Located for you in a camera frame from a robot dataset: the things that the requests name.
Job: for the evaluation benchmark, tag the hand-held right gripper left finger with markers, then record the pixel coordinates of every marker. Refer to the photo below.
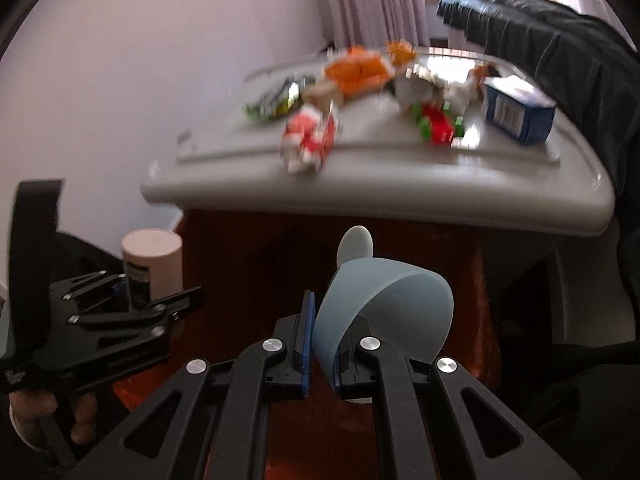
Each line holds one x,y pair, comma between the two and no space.
305,345

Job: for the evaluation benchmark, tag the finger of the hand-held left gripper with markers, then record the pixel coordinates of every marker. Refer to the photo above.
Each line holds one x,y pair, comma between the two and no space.
150,310
90,287

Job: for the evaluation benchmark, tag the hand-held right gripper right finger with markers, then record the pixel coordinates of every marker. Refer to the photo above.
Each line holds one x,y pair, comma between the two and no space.
341,367

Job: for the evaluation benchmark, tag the white cylindrical container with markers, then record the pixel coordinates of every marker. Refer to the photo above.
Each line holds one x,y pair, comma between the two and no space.
150,255

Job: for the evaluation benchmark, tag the light blue plastic scoop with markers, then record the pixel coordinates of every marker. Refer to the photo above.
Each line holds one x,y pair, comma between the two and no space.
395,290

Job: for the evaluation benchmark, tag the person's left hand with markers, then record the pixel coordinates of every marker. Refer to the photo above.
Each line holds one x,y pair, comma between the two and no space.
80,417

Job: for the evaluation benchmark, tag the white plastic bin lid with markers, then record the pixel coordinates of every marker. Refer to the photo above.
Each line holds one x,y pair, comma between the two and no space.
380,180

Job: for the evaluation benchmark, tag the red and white wrapper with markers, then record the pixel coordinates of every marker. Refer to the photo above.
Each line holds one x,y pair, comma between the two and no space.
310,135

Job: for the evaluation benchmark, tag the green snack wrapper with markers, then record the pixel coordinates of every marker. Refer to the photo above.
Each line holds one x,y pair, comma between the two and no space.
272,102

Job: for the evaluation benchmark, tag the brown cardboard piece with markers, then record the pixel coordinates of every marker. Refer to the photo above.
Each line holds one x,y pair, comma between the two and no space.
322,94

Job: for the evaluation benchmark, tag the red and green packet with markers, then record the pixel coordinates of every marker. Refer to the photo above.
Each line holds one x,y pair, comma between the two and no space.
437,122

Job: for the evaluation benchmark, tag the orange snack packet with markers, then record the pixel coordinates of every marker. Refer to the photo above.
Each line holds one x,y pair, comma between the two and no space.
357,71

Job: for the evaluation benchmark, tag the white crumpled paper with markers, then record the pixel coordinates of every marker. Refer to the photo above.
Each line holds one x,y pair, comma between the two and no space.
460,91

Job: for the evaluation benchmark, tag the orange toy dinosaur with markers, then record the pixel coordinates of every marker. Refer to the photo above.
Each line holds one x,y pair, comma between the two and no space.
401,52

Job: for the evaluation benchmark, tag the blue carton box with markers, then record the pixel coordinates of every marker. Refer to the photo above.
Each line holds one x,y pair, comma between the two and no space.
520,112

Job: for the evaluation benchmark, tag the pink sheer curtain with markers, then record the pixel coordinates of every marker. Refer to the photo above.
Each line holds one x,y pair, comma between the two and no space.
370,0

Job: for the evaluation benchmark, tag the black blanket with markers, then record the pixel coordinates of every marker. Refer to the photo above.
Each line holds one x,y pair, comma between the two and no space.
565,45

